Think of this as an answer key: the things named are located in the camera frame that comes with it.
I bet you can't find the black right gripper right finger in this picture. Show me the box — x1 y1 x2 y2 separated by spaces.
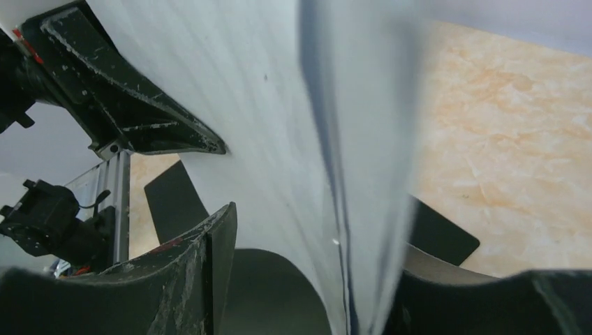
384 270 591 334

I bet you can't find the white A4 file folder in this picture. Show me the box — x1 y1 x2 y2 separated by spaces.
145 163 488 334

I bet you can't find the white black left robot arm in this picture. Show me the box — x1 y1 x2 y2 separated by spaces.
1 1 226 271

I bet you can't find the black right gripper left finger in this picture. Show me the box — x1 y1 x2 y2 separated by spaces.
1 203 237 334

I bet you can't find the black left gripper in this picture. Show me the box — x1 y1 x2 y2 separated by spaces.
1 2 225 155

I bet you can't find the left aluminium corner post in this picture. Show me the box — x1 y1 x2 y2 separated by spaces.
66 151 131 268

